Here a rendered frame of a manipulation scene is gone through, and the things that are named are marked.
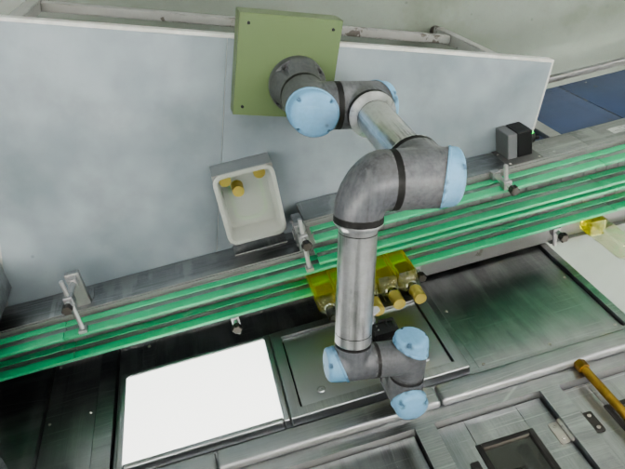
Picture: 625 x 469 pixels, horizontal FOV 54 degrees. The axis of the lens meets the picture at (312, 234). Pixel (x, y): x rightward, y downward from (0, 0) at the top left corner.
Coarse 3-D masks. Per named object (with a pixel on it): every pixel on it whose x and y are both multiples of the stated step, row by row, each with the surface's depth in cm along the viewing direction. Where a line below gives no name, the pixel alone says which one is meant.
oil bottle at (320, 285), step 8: (320, 272) 175; (312, 280) 172; (320, 280) 171; (328, 280) 171; (312, 288) 169; (320, 288) 168; (328, 288) 167; (320, 296) 165; (328, 296) 165; (320, 304) 165; (320, 312) 167
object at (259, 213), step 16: (224, 176) 167; (240, 176) 176; (272, 176) 171; (224, 192) 177; (256, 192) 180; (272, 192) 179; (224, 208) 174; (240, 208) 181; (256, 208) 182; (272, 208) 183; (224, 224) 174; (240, 224) 184; (256, 224) 184; (272, 224) 182; (240, 240) 178
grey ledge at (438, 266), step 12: (612, 216) 200; (624, 216) 201; (564, 228) 198; (576, 228) 199; (516, 240) 196; (528, 240) 197; (540, 240) 198; (468, 252) 194; (480, 252) 195; (492, 252) 196; (504, 252) 197; (432, 264) 193; (444, 264) 194; (456, 264) 195
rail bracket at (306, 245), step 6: (300, 222) 166; (294, 228) 174; (300, 228) 167; (300, 234) 168; (306, 234) 167; (300, 240) 168; (306, 240) 165; (306, 246) 164; (306, 252) 171; (306, 258) 172; (306, 270) 173; (312, 270) 173
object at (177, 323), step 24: (624, 192) 195; (552, 216) 190; (576, 216) 188; (456, 240) 188; (480, 240) 186; (504, 240) 184; (288, 288) 181; (192, 312) 179; (216, 312) 178; (240, 312) 175; (96, 336) 177; (120, 336) 176; (144, 336) 173; (24, 360) 173; (48, 360) 171; (72, 360) 170
